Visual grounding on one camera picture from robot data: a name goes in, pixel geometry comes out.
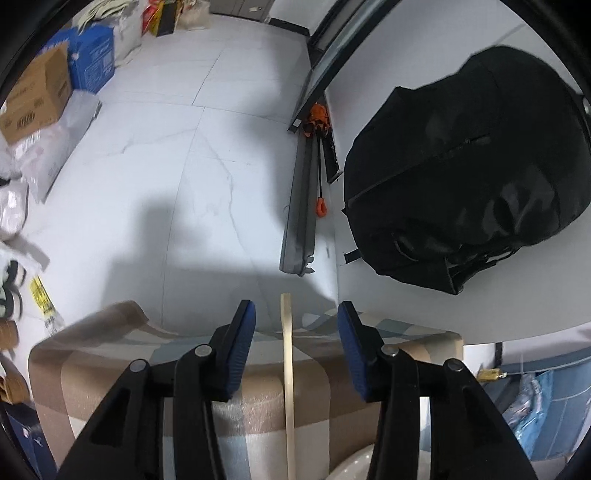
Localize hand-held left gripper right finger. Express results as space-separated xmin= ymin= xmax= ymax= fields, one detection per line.
xmin=337 ymin=301 xmax=539 ymax=480

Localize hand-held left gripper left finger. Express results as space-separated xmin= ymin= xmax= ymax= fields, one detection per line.
xmin=55 ymin=299 xmax=257 ymax=480

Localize wooden chopstick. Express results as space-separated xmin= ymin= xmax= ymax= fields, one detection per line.
xmin=280 ymin=293 xmax=297 ymax=480

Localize round utensil container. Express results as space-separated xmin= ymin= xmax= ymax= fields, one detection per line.
xmin=329 ymin=444 xmax=376 ymax=480

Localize blue plastic bag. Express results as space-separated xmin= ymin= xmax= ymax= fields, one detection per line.
xmin=501 ymin=369 xmax=591 ymax=457

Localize yellow label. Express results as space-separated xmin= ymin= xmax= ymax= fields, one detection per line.
xmin=30 ymin=276 xmax=64 ymax=333

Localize black backpack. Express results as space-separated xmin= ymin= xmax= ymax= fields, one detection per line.
xmin=342 ymin=45 xmax=591 ymax=296

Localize tape rolls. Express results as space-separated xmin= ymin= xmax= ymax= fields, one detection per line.
xmin=0 ymin=261 xmax=27 ymax=319

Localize dark blue box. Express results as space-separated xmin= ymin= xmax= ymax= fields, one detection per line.
xmin=0 ymin=401 xmax=56 ymax=480

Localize clear plastic wrapped package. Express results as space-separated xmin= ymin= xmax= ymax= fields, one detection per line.
xmin=14 ymin=90 xmax=103 ymax=204

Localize white plastic wrapped bundle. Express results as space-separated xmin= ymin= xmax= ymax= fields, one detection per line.
xmin=0 ymin=178 xmax=31 ymax=241

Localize blue printed box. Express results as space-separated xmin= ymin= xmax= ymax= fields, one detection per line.
xmin=68 ymin=24 xmax=116 ymax=93

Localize brown cardboard box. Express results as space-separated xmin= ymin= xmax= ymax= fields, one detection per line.
xmin=0 ymin=44 xmax=74 ymax=145

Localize white cloth bag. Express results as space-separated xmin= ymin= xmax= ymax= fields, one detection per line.
xmin=76 ymin=0 xmax=145 ymax=69

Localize yellow and black box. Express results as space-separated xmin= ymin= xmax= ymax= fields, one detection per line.
xmin=154 ymin=0 xmax=184 ymax=37

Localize beige bag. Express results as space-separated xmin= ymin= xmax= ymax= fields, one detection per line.
xmin=178 ymin=0 xmax=213 ymax=31

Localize grey door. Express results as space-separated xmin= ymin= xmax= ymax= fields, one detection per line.
xmin=208 ymin=0 xmax=278 ymax=22

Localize red plastic bag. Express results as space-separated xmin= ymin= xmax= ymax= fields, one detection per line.
xmin=141 ymin=0 xmax=165 ymax=36

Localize grey metal rail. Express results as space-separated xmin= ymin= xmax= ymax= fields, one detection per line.
xmin=279 ymin=104 xmax=345 ymax=278

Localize dark sliding door frame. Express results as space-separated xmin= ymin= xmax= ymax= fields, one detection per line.
xmin=268 ymin=0 xmax=393 ymax=134

